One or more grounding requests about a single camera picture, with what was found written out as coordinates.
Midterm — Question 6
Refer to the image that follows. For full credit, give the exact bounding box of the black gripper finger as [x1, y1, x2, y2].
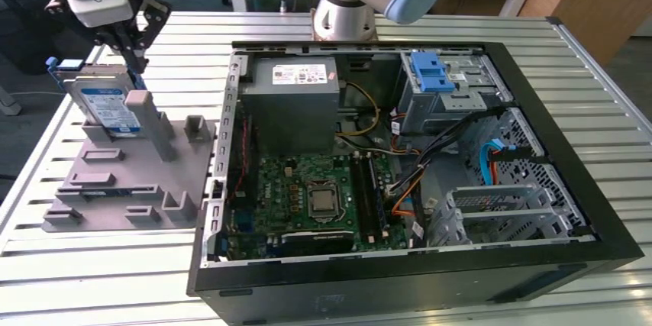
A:
[127, 0, 175, 75]
[43, 0, 135, 73]

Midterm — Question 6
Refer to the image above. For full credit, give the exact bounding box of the hard disk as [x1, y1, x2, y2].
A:
[46, 57, 150, 138]

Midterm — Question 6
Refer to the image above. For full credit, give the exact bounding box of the metal disk bay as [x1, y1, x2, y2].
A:
[446, 184, 580, 245]

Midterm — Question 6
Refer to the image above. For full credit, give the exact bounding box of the black mesh bin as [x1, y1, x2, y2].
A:
[0, 0, 71, 75]

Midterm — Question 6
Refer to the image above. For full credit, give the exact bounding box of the grey furniture foot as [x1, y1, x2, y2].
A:
[0, 85, 23, 116]

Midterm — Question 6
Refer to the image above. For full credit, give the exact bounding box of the grey power supply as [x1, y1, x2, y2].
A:
[239, 56, 342, 155]

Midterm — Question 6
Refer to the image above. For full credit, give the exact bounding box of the grey parts rack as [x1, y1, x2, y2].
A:
[40, 91, 219, 234]

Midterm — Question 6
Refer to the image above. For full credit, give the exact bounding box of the green motherboard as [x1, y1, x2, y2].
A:
[223, 152, 414, 257]

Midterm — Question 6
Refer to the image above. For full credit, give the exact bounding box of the CPU socket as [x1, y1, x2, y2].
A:
[304, 179, 343, 224]

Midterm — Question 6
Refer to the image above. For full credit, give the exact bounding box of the blue drive bay latch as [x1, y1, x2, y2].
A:
[410, 52, 455, 93]

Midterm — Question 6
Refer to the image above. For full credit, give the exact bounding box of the silver CPU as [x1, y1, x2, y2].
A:
[310, 189, 338, 215]

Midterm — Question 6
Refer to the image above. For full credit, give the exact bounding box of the grey optical drive cage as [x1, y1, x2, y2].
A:
[396, 50, 514, 136]

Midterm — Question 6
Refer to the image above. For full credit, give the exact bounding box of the black graphics card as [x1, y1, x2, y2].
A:
[278, 228, 356, 257]

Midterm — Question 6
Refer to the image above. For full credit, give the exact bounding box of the black PC case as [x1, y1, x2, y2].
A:
[186, 40, 646, 323]

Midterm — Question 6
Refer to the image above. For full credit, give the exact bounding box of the wooden cabinet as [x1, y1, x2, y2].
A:
[519, 0, 652, 63]

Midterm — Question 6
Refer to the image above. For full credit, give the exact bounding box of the yellow wire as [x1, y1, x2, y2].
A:
[335, 80, 383, 138]

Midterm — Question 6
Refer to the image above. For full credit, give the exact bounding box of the red orange wire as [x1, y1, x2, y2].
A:
[390, 138, 424, 155]

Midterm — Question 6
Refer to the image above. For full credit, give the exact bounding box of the black wire bundle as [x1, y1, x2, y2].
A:
[391, 106, 514, 197]

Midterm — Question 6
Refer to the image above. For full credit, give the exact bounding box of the blue wire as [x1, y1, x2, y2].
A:
[478, 140, 516, 188]

